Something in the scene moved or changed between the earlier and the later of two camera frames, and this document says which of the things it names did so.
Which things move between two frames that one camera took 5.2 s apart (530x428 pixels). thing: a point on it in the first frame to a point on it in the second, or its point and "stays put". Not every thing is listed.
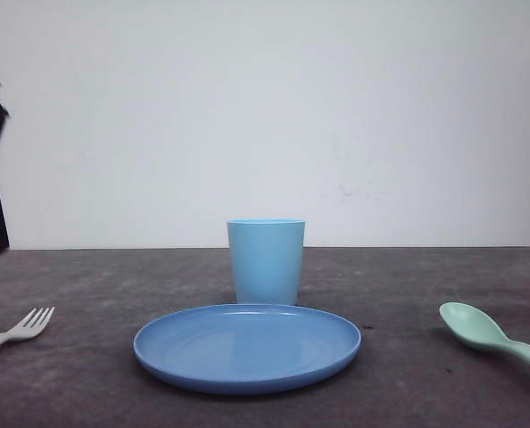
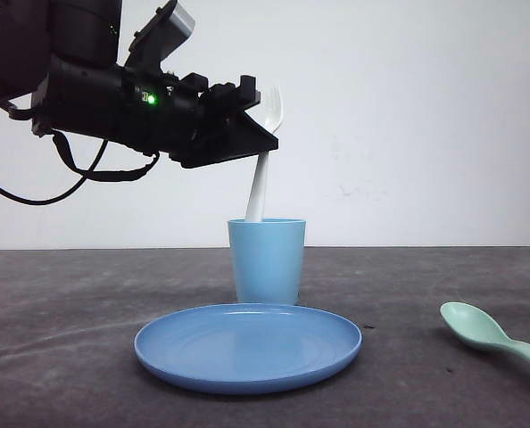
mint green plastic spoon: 474,326 stays put
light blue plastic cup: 267,256 stays put
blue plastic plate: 245,349 stays put
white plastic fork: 23,330 to 271,114
